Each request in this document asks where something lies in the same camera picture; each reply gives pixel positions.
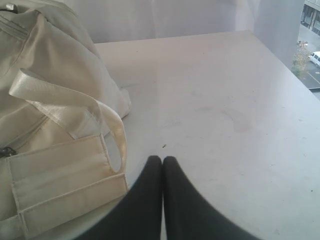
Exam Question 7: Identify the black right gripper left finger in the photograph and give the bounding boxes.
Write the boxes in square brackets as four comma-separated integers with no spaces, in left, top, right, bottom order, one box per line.
[77,155,162,240]

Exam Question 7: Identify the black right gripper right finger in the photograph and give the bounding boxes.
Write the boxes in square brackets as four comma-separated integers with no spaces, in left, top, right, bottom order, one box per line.
[162,156,258,240]

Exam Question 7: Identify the white van outside window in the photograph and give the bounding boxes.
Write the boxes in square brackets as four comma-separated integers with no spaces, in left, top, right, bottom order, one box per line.
[308,51,320,67]

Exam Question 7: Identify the white sheer curtain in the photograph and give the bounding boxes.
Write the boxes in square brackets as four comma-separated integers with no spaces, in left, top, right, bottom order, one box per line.
[66,0,304,67]

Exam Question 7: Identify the beige duffel bag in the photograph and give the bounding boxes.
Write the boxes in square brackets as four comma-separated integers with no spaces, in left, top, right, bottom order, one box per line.
[0,0,131,240]

